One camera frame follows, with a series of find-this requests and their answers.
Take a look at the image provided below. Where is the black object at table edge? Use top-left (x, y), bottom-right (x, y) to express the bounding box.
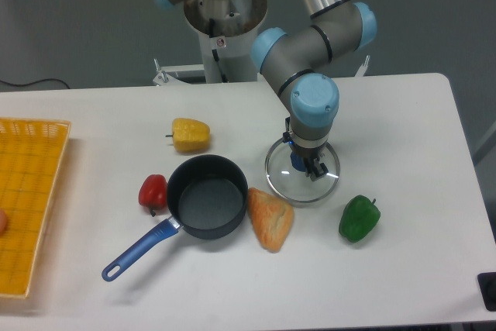
top-left (477, 272), bottom-right (496, 312)

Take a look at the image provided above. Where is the green bell pepper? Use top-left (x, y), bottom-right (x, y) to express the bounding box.
top-left (339, 195), bottom-right (381, 243)

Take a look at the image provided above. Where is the white metal bracket right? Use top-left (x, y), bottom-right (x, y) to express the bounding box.
top-left (355, 55), bottom-right (370, 78)

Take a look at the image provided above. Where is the black cable on floor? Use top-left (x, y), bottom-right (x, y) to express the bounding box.
top-left (0, 78), bottom-right (71, 90)

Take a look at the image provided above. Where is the orange item in basket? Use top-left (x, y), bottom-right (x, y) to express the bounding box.
top-left (0, 209), bottom-right (9, 235)

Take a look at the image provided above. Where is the orange bread piece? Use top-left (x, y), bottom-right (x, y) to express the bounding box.
top-left (247, 188), bottom-right (295, 253)

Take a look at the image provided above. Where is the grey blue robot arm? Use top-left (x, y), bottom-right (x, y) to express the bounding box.
top-left (155, 0), bottom-right (377, 180)

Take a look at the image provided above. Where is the dark saucepan with blue handle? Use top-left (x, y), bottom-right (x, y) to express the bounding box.
top-left (102, 154), bottom-right (248, 281)

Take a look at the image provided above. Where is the glass lid with blue knob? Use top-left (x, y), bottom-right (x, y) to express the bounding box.
top-left (264, 139), bottom-right (340, 204)

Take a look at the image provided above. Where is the yellow bell pepper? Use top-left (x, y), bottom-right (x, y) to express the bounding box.
top-left (166, 118), bottom-right (210, 153)

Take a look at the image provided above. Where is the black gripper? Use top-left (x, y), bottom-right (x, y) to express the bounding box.
top-left (291, 143), bottom-right (329, 181)

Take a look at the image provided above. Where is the red bell pepper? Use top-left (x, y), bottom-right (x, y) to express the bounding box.
top-left (138, 174), bottom-right (167, 216)

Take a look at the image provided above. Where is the yellow wicker basket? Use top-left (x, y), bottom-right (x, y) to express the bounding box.
top-left (1, 117), bottom-right (71, 298)

